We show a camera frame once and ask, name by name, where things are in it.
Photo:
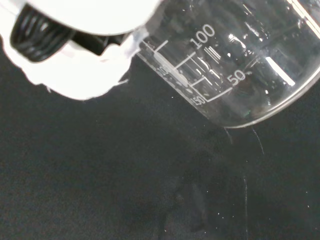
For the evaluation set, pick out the black bench cloth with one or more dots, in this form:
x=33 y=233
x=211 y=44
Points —
x=125 y=175

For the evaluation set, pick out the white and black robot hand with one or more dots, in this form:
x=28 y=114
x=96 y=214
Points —
x=75 y=75

